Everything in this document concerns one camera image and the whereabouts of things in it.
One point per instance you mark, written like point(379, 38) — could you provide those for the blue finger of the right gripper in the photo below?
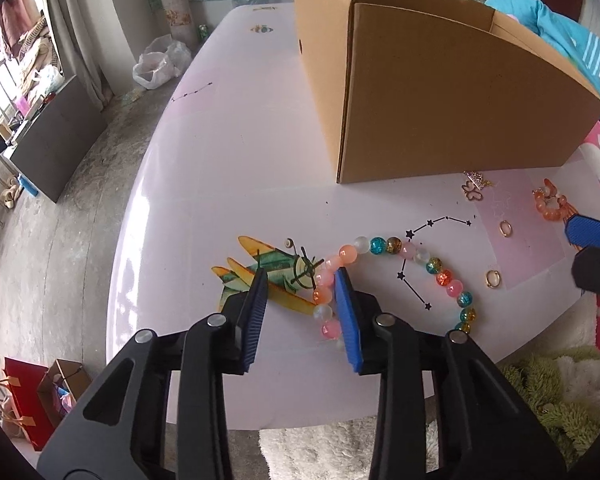
point(585, 269)
point(583, 231)

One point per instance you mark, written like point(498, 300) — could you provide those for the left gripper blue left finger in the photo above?
point(251, 318)

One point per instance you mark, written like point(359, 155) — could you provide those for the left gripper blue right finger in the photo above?
point(347, 309)

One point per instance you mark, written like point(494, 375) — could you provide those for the green fluffy rug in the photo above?
point(563, 391)

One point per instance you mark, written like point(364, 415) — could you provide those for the blue cartoon blanket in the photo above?
point(569, 38)

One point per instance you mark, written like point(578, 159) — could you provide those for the small brown open box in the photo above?
point(62, 385)

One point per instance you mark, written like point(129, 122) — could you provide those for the red paper bag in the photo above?
point(20, 405)

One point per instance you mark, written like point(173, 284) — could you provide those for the brown cardboard box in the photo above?
point(407, 88)

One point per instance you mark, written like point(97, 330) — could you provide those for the dark grey cabinet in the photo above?
point(50, 147)

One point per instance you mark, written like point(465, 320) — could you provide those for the white plastic bag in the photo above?
point(164, 59)

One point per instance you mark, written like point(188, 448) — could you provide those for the rolled floral mat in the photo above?
point(180, 20)

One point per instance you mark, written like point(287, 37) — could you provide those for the grey curtain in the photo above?
point(75, 49)

